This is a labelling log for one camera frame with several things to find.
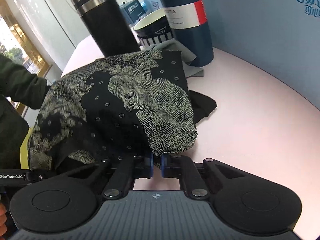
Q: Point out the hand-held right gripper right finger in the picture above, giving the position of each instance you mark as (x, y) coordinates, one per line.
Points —
(163, 165)

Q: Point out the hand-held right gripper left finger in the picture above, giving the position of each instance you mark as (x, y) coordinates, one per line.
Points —
(150, 165)

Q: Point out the black snakeskin print garment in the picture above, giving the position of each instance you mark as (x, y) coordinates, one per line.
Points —
(120, 110)

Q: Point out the person's left hand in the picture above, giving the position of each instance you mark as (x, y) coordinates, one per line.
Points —
(2, 216)

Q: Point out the yellow seat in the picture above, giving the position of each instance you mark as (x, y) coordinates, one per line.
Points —
(25, 152)

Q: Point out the person's dark green jacket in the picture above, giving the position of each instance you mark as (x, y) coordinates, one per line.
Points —
(11, 132)

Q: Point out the black cloth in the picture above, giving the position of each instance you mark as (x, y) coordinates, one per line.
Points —
(202, 106)

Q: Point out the grey cloth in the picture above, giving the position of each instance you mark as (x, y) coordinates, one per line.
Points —
(183, 55)

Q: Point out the navy striped cup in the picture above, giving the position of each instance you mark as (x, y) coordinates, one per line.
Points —
(152, 31)

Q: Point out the dark blue labelled tube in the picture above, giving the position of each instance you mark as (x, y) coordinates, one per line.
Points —
(185, 17)

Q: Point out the black steel-ringed thermos flask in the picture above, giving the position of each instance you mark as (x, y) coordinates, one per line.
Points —
(105, 22)

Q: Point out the small dark blue box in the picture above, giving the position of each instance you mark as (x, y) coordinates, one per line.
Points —
(133, 8)

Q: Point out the white cylindrical floor appliance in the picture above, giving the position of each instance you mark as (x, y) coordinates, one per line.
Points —
(40, 20)

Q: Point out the light blue backdrop board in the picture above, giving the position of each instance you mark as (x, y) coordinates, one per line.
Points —
(265, 42)

